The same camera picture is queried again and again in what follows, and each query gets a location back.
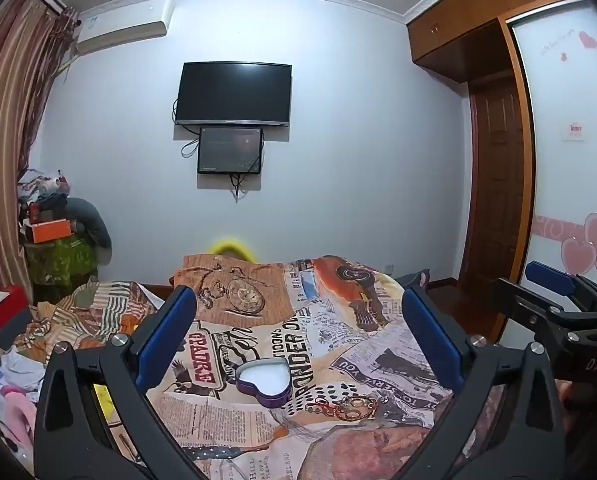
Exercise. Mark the brown wooden door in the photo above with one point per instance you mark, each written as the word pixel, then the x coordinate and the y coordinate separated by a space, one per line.
pixel 498 180

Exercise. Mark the white air conditioner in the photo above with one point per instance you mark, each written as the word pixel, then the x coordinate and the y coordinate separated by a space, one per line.
pixel 123 25

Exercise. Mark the printed blanket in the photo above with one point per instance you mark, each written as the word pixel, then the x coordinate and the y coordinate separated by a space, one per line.
pixel 303 320

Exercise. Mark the orange box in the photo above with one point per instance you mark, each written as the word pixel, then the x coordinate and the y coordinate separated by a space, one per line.
pixel 51 231

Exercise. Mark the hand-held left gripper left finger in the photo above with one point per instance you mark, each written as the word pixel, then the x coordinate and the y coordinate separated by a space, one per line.
pixel 166 340

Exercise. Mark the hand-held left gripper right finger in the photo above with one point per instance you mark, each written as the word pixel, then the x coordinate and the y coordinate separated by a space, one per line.
pixel 431 340

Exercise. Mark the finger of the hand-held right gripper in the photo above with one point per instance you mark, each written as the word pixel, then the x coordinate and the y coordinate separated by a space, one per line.
pixel 548 276
pixel 528 305

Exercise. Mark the purple heart-shaped tin box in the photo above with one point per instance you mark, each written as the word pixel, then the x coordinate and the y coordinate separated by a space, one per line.
pixel 263 382

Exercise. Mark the green patterned cloth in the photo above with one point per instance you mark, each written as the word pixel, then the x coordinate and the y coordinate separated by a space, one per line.
pixel 61 265

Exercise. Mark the striped brown curtain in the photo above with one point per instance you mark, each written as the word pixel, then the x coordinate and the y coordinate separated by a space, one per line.
pixel 13 125

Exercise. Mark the wooden overhead cabinet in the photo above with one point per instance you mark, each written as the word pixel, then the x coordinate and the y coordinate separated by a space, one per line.
pixel 468 20

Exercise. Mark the small black wall monitor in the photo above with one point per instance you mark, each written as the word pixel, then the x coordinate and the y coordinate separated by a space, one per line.
pixel 230 150

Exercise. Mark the red and white box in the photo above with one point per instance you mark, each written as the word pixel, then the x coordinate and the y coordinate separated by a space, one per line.
pixel 6 307

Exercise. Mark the yellow hoop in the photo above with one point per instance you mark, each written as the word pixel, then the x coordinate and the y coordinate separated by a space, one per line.
pixel 232 246

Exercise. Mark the white heart-print wardrobe door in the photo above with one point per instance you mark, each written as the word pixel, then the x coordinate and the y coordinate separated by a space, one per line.
pixel 573 185

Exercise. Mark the black wall television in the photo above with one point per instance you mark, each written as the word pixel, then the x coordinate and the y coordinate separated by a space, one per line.
pixel 233 92

